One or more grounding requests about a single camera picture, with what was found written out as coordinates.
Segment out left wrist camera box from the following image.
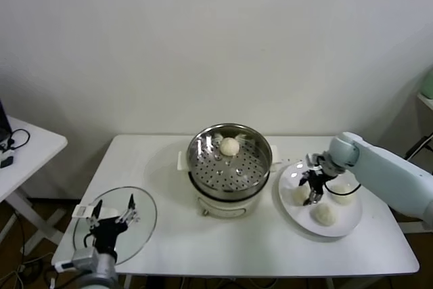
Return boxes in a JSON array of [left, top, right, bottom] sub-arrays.
[[53, 248, 99, 271]]

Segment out white round plate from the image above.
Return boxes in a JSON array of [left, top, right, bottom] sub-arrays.
[[277, 160, 363, 238]]

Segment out white side table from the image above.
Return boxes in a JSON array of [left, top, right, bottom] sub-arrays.
[[0, 114, 68, 256]]

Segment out white shelf board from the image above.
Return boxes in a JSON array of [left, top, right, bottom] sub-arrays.
[[417, 92, 433, 111]]

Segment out white electric cooker base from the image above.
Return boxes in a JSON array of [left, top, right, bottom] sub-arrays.
[[187, 166, 271, 218]]

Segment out glass lid with white handle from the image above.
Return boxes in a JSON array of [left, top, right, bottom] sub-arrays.
[[71, 185, 158, 266]]

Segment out black hanging cable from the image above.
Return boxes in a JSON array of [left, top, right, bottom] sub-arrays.
[[405, 135, 431, 160]]

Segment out steel perforated steamer basket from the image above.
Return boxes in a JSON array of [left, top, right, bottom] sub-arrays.
[[176, 123, 282, 202]]

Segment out pale green object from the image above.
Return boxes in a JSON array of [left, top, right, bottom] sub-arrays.
[[422, 67, 433, 99]]

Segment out white rack base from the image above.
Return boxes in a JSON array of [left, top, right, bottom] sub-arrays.
[[395, 220, 433, 234]]

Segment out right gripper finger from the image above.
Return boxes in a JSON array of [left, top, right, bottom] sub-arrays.
[[302, 187, 322, 207], [297, 172, 312, 189]]

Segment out white steamed baozi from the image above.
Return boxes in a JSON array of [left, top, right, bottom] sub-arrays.
[[219, 136, 241, 158], [329, 183, 356, 206], [291, 187, 311, 208], [311, 203, 339, 227]]

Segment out black monitor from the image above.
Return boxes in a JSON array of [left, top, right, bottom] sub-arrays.
[[0, 99, 13, 141]]

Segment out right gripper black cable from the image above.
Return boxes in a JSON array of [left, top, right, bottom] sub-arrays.
[[323, 180, 362, 198]]

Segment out black looped cable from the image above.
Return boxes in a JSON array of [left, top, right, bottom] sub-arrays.
[[0, 129, 30, 154]]

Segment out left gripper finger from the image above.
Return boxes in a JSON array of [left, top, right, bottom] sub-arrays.
[[118, 194, 141, 227], [86, 200, 104, 229]]

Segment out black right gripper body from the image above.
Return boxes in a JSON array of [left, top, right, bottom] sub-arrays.
[[306, 166, 331, 195]]

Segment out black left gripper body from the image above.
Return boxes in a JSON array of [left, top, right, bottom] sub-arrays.
[[84, 216, 131, 254]]

